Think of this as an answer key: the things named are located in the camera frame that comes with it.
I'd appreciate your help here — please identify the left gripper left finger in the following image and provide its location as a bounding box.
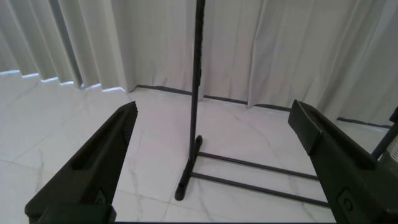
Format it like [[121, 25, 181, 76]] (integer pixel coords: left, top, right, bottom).
[[24, 101, 139, 224]]

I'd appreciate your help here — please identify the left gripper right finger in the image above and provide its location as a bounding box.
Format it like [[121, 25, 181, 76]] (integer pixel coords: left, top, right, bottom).
[[287, 99, 398, 224]]

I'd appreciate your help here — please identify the white laundry basket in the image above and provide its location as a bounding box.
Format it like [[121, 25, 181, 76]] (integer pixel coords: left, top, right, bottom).
[[379, 135, 398, 175]]

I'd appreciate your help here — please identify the black clothes rack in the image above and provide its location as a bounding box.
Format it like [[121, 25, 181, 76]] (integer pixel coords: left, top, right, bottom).
[[174, 0, 398, 208]]

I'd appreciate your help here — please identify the white curtain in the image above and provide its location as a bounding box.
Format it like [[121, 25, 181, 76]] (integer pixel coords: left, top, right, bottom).
[[0, 0, 78, 86], [58, 0, 398, 125]]

